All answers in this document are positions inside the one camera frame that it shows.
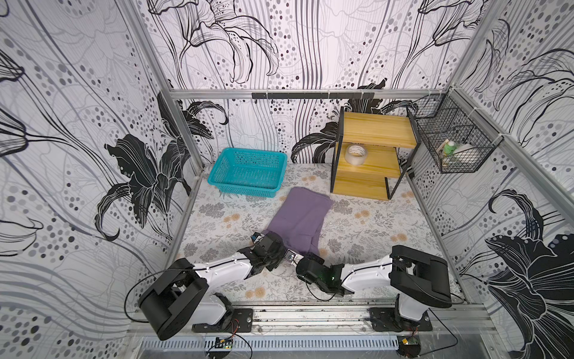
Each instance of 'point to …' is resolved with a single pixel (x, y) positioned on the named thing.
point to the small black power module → (409, 345)
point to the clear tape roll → (356, 155)
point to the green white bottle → (450, 148)
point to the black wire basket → (460, 140)
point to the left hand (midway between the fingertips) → (288, 254)
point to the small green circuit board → (223, 343)
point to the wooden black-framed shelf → (370, 148)
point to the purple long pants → (298, 220)
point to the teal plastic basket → (250, 172)
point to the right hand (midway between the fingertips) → (303, 256)
